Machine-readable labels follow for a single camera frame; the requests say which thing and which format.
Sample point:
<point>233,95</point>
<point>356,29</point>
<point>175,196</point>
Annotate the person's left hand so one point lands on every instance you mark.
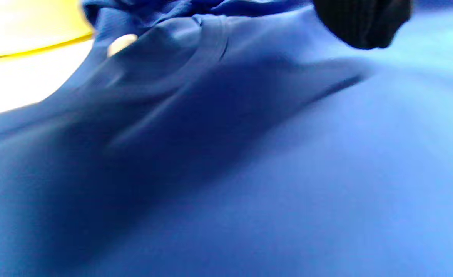
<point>361,23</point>

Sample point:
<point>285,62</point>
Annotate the blue shirt clothes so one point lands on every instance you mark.
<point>249,173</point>

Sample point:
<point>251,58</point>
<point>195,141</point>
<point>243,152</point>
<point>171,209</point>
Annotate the yellow plastic laundry basket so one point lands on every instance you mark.
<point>26,27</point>

